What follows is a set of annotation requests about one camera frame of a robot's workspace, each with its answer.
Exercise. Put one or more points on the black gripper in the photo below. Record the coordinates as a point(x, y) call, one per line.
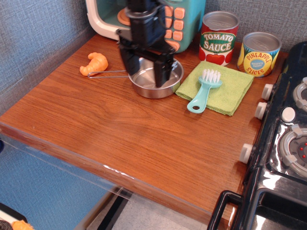
point(146, 39)

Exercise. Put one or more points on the small steel pot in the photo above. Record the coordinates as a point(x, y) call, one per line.
point(143, 82)

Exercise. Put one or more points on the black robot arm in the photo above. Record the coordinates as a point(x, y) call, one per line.
point(145, 7)

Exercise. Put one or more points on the orange toy croissant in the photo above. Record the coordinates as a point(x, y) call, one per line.
point(98, 63)

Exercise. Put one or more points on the teal toy microwave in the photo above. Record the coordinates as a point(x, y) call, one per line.
point(183, 19)

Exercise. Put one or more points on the teal dish brush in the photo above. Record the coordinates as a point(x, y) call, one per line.
point(210, 79)

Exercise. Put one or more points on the tomato sauce can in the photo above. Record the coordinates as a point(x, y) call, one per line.
point(218, 36)

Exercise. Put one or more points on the green folded cloth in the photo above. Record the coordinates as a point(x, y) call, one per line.
point(225, 99)

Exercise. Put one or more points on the pineapple slices can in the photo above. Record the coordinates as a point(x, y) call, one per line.
point(258, 54)

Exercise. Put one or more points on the clear acrylic barrier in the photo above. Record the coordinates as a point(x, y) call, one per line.
point(122, 186)

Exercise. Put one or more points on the black toy stove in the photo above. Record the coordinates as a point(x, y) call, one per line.
point(275, 185)

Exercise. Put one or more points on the orange object bottom left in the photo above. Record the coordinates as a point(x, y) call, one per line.
point(21, 225)

